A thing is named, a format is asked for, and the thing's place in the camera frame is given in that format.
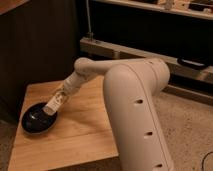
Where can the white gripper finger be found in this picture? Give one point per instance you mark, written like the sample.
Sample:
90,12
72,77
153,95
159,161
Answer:
58,93
65,99

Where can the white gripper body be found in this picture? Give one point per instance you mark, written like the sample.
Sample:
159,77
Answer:
71,84

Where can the small white bottle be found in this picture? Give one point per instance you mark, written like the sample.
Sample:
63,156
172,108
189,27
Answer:
52,106

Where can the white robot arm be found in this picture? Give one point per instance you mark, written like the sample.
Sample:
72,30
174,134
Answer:
128,87

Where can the black ceramic bowl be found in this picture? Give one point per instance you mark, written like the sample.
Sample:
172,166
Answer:
35,120

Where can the metal pole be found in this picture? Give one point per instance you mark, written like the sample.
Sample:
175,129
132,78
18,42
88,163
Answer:
90,32

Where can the wooden shelf unit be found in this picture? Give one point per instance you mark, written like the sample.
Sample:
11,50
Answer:
161,33

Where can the black device on shelf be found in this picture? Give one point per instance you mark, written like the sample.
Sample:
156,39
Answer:
191,64

